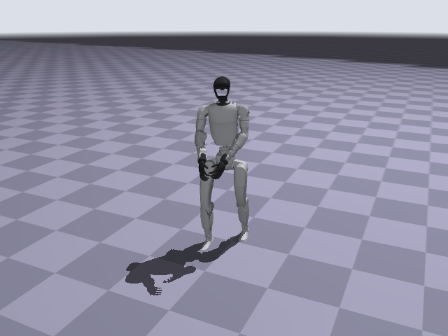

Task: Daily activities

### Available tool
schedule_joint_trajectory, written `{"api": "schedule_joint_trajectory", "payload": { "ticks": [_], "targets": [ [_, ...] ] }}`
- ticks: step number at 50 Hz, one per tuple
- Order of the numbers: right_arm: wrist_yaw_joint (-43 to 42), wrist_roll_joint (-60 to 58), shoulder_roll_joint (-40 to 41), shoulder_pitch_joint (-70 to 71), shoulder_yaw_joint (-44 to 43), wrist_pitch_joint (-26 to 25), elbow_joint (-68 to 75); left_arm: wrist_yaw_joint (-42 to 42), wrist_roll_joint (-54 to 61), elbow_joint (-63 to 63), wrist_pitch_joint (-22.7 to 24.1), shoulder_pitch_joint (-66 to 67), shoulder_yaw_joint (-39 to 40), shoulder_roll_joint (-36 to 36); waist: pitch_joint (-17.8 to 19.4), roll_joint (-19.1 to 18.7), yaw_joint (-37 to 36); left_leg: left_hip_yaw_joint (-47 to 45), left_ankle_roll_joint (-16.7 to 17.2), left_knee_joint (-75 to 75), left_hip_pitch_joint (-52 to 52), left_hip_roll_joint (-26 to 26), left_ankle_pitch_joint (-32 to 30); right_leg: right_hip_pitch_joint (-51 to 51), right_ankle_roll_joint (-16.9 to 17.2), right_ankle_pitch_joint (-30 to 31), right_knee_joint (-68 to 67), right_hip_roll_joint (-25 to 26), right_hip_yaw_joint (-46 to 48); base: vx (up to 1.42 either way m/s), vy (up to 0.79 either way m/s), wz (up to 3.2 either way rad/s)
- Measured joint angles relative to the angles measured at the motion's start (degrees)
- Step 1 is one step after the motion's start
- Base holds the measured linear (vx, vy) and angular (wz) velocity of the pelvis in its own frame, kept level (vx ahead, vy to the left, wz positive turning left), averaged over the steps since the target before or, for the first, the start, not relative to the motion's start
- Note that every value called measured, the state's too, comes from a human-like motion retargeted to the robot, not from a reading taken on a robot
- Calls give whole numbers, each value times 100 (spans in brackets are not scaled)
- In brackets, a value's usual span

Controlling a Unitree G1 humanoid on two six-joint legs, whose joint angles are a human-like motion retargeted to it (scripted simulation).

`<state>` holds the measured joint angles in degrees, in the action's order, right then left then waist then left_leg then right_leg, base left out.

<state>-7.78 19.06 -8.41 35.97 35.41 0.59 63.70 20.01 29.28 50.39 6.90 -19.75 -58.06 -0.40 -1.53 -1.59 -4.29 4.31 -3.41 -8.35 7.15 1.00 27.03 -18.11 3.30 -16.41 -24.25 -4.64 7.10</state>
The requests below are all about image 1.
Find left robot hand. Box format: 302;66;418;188
209;154;228;179

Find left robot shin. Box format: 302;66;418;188
238;198;249;232

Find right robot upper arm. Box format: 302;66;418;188
196;105;209;140

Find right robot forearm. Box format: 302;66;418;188
195;130;207;159

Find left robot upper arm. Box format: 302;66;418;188
236;105;249;140

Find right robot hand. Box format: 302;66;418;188
198;153;210;181

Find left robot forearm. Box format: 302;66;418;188
224;133;247;162

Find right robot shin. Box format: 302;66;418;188
200;209;214;241

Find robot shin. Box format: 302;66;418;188
200;209;214;241
238;198;249;232

